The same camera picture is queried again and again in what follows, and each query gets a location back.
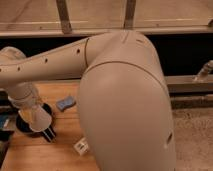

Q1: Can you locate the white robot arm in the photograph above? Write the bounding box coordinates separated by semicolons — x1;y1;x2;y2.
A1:
0;30;176;171

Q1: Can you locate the metal window frame post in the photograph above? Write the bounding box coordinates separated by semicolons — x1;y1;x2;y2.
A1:
56;0;72;34
123;0;137;29

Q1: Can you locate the white plastic bottle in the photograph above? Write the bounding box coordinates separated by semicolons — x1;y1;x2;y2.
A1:
74;137;89;156

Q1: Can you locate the blue object at left edge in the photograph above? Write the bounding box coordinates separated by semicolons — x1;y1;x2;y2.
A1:
0;115;16;131

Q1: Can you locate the metal window frame post left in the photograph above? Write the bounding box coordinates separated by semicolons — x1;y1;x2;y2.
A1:
56;0;72;34

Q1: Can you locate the metal window frame post right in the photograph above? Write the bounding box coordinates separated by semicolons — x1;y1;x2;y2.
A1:
123;0;137;29

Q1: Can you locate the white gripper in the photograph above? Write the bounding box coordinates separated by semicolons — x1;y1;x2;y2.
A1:
7;83;40;124

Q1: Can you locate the black frying pan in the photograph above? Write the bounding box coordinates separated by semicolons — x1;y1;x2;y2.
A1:
16;103;56;142

